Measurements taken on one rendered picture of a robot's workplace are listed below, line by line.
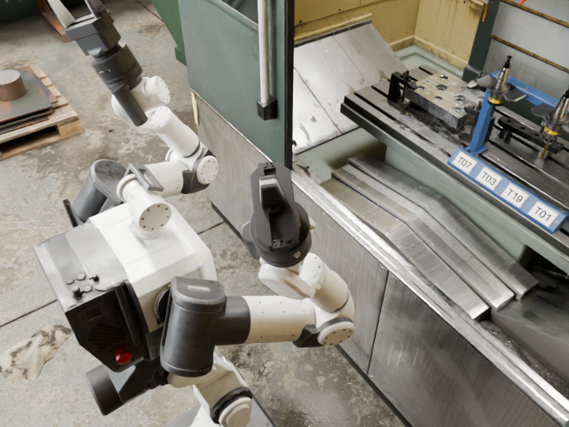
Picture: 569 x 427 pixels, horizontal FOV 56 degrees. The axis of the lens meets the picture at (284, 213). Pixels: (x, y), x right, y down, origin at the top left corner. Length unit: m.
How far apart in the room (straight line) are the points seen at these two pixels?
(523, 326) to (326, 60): 1.68
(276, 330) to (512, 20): 1.90
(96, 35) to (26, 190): 2.47
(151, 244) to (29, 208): 2.42
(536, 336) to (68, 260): 1.38
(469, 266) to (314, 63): 1.40
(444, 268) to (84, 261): 1.26
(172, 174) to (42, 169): 2.41
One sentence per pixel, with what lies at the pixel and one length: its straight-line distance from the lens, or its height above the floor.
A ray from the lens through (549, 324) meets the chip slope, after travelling 1.87.
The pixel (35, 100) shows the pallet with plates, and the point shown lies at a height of 0.23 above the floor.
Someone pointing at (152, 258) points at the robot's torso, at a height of 1.37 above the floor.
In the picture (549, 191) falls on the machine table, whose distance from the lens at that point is 2.09.
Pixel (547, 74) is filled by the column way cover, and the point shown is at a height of 1.02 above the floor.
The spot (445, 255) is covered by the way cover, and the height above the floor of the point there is 0.74.
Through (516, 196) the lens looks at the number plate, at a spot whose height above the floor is 0.94.
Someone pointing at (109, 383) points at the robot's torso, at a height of 0.99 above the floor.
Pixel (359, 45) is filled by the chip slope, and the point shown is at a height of 0.81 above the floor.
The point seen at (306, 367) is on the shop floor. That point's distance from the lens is 2.48.
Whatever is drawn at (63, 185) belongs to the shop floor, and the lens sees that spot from 3.55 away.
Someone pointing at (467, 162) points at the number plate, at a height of 0.94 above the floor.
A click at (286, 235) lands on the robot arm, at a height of 1.64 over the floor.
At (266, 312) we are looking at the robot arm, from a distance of 1.02.
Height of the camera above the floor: 2.14
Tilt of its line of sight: 44 degrees down
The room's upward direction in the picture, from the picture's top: straight up
